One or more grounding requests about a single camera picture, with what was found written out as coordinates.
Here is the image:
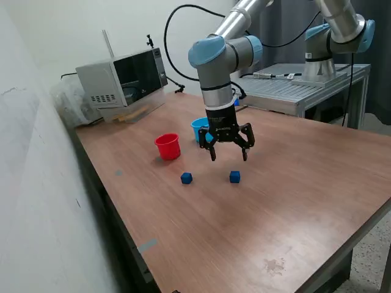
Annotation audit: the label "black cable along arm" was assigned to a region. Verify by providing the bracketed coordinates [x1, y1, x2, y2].
[163, 4, 323, 82]

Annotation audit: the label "thin white rod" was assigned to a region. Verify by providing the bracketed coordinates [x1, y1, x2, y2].
[102, 29, 115, 59]

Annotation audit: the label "metal connector with cable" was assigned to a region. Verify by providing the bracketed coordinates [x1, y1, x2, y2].
[252, 72, 303, 79]

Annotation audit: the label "grey tape strip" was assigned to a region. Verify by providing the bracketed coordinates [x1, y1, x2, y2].
[137, 239, 158, 254]

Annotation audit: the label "silver microwave oven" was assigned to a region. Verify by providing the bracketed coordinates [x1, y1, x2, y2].
[75, 47, 169, 108]

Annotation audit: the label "aluminium robot mounting table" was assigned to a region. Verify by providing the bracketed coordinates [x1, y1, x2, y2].
[232, 63, 371, 129]

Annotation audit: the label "dark grey curtain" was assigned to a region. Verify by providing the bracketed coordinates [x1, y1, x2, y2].
[238, 0, 391, 126]

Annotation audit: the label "blue plastic cup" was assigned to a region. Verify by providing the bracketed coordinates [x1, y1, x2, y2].
[191, 117, 214, 143]

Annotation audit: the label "clear plastic bag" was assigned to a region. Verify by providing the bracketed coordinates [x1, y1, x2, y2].
[50, 74, 103, 129]

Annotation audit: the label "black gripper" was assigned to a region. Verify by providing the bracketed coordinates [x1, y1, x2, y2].
[197, 103, 256, 162]

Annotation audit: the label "red plastic cup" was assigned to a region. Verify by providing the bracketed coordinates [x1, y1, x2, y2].
[154, 133, 181, 162]

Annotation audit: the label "wooden blocks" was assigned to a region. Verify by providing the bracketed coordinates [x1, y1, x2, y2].
[111, 105, 150, 124]

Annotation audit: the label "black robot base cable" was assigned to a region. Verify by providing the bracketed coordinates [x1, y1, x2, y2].
[341, 53, 355, 128]

